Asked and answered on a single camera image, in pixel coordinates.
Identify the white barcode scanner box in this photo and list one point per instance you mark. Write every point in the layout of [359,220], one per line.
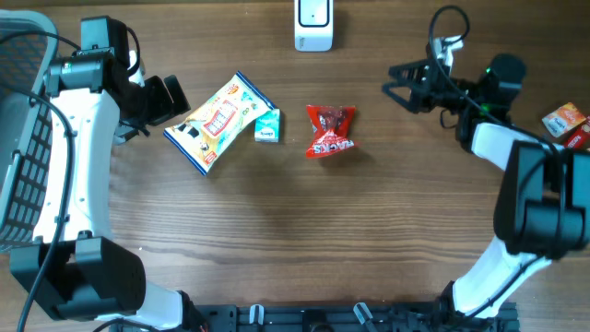
[313,25]

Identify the red candy bag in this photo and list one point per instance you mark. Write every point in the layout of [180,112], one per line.
[330,130]

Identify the small teal box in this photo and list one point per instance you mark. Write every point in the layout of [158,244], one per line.
[267,127]

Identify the grey plastic shopping basket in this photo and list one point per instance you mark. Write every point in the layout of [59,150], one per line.
[26,129]

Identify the red chocolate wafer bar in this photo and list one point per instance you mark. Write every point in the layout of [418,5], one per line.
[580,135]

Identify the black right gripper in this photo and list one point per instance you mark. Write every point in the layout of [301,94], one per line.
[424,98]

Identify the blue yellow snack bag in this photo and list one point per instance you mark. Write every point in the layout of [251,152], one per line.
[207,132]

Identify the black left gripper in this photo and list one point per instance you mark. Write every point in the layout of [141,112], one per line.
[165,107]

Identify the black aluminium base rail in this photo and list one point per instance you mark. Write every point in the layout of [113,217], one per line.
[396,317]

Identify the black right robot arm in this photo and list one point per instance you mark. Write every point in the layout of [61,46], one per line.
[542,209]

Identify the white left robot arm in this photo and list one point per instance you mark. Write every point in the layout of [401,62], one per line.
[73,269]

